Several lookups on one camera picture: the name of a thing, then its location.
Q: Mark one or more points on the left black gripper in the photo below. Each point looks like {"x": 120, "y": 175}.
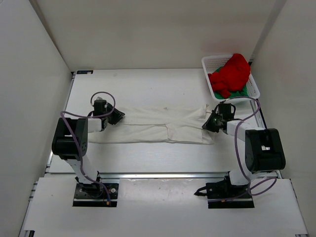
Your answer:
{"x": 117, "y": 116}

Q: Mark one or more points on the white t shirt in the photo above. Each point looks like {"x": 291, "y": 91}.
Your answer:
{"x": 157, "y": 124}

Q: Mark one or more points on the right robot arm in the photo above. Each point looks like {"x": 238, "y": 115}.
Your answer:
{"x": 258, "y": 150}

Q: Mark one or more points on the white plastic basket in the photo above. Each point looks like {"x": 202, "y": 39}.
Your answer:
{"x": 211, "y": 63}

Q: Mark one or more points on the blue label sticker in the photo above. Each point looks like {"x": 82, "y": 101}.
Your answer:
{"x": 84, "y": 72}

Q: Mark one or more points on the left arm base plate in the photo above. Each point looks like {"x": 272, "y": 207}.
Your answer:
{"x": 93, "y": 195}

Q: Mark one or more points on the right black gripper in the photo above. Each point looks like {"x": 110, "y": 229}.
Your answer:
{"x": 209, "y": 126}

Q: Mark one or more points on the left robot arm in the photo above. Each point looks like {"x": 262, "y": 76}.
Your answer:
{"x": 70, "y": 140}

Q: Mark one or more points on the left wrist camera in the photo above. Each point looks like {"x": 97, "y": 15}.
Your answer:
{"x": 99, "y": 98}

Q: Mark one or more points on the green t shirt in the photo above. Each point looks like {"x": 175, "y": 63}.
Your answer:
{"x": 229, "y": 83}

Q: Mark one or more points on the red t shirt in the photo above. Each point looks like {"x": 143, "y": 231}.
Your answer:
{"x": 237, "y": 61}

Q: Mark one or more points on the aluminium table rail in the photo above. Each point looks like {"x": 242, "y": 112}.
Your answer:
{"x": 199, "y": 175}

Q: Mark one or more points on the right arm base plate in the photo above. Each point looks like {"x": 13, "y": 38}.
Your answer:
{"x": 224, "y": 195}

